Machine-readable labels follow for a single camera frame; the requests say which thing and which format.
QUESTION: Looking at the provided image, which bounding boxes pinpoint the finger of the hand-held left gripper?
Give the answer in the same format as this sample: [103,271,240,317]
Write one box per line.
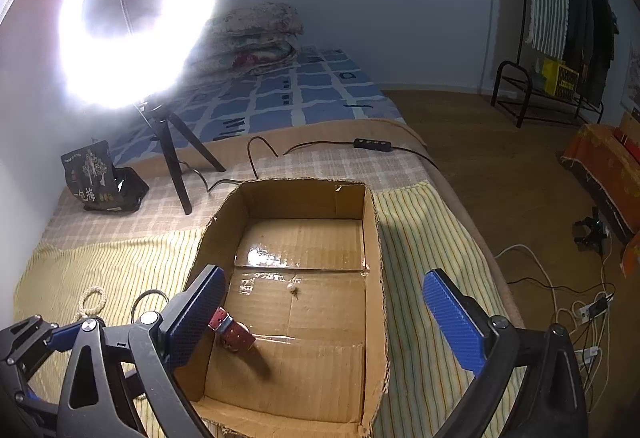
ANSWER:
[0,370,58,438]
[0,315,83,379]

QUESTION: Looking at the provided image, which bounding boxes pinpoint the black metal clothes rack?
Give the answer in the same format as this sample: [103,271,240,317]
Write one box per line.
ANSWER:
[490,0,621,129]

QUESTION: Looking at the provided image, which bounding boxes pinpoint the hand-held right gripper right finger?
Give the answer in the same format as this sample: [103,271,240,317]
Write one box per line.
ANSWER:
[422,269,588,438]

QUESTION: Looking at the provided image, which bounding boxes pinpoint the small black device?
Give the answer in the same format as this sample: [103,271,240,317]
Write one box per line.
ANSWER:
[572,207,610,251]

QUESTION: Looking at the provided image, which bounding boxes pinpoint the white power strip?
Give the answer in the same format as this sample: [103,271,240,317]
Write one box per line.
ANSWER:
[572,294,615,319]

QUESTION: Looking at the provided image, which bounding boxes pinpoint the yellow striped cloth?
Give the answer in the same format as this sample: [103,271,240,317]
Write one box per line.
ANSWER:
[14,182,516,438]

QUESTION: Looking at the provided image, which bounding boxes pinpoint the black power cable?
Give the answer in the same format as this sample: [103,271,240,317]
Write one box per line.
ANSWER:
[175,135,438,195]

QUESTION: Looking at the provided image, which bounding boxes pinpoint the black printed snack bag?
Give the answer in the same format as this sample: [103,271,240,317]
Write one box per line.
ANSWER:
[61,138,151,215]

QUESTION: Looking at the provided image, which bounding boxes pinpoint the beige plaid blanket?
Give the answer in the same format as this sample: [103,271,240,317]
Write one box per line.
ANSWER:
[42,118,441,249]

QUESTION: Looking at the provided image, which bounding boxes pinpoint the round ring light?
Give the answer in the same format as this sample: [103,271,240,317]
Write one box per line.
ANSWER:
[57,0,223,108]

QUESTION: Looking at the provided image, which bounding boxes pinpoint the cardboard box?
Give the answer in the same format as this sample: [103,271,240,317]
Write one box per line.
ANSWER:
[176,178,391,437]

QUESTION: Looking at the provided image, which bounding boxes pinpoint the yellow box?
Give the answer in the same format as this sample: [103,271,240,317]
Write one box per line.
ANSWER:
[539,58,581,99]

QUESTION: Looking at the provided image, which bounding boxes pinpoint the red strap wristwatch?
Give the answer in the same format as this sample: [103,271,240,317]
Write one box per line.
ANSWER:
[209,307,257,354]

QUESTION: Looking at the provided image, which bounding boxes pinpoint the black tripod stand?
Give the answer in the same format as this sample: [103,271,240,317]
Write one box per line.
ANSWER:
[135,100,227,215]

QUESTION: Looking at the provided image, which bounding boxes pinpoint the dark hanging clothes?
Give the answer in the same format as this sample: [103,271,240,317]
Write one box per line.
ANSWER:
[562,0,617,106]

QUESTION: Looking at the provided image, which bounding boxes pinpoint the blue checked bed sheet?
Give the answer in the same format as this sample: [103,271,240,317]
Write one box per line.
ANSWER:
[107,45,401,169]

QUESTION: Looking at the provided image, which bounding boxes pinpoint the stack of floral quilts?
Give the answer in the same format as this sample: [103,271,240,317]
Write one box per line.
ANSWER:
[192,2,305,81]

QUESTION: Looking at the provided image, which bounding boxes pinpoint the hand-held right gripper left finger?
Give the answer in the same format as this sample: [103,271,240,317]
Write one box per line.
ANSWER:
[57,264,226,438]

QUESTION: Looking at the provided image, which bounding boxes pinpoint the white floor cables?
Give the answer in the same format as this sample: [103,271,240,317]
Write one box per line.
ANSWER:
[494,223,618,424]

